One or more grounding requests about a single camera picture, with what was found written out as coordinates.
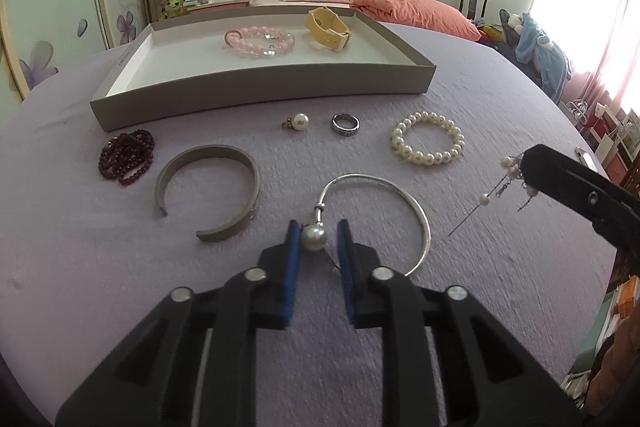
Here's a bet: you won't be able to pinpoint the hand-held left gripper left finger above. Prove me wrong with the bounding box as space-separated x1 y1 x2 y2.
55 219 303 427

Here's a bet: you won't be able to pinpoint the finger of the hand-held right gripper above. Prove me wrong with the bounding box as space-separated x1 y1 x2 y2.
520 144 640 253

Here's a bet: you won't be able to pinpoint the black office chair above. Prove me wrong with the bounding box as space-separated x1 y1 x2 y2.
498 9 526 58

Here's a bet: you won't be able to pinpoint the pink and white nightstand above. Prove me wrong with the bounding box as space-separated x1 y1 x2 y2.
182 0 251 11

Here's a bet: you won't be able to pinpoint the pink bead bracelet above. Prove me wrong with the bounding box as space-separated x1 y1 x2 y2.
224 25 296 58

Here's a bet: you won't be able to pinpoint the grey cardboard tray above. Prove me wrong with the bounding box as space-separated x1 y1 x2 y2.
90 3 437 132

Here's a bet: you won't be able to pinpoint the grey metal cuff bangle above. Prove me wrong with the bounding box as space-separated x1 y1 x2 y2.
155 145 261 242

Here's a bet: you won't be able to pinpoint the thin silver bangle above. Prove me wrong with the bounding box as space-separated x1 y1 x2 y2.
301 173 432 278

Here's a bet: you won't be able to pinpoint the cluttered storage shelf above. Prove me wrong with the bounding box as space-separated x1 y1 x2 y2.
565 97 640 188

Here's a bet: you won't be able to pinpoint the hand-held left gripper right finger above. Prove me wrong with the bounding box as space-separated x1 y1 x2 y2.
336 219 583 427

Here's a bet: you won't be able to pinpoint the white pearl bracelet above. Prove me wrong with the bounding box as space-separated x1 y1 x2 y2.
390 112 466 165

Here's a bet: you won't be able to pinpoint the pearl drop earrings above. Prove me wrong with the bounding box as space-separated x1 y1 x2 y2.
447 154 541 238

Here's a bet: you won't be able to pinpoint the silver ring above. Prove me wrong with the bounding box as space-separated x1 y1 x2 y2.
331 113 360 138

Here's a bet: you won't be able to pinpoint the orange folded duvet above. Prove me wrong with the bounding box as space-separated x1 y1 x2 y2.
356 0 483 42

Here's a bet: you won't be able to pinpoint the yellow watch band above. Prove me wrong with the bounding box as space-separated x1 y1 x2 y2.
305 7 353 52

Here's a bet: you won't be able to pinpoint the dark red bead bracelet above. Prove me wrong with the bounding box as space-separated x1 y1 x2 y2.
98 129 156 185

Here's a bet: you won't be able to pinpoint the blue plush robe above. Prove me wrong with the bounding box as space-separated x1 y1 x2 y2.
515 13 572 95

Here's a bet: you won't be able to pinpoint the small pearl pendant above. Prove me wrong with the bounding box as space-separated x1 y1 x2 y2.
282 113 311 132

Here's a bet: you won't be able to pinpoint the pink curtain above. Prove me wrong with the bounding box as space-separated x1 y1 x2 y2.
530 0 640 108

